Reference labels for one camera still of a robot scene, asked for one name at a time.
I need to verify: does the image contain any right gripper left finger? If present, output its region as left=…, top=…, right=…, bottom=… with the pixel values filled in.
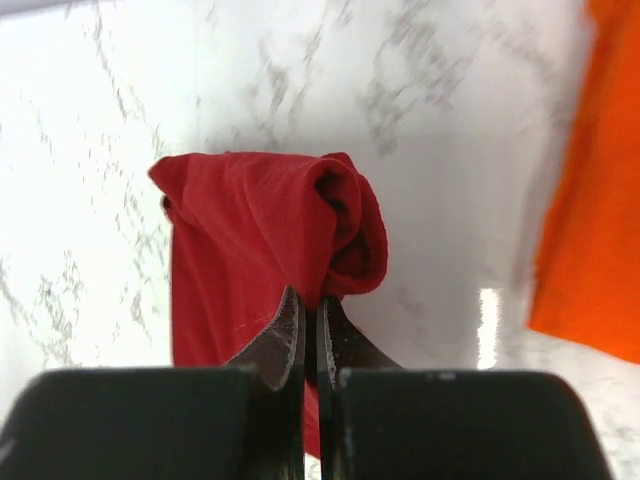
left=1, top=288, right=305, bottom=479

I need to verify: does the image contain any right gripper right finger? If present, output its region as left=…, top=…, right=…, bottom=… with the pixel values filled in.
left=315, top=298, right=611, bottom=479

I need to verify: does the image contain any dark red t-shirt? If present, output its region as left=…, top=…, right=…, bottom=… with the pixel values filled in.
left=147, top=151, right=391, bottom=461

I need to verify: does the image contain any folded orange t-shirt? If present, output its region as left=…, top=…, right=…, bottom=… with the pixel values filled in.
left=528, top=1, right=639, bottom=363

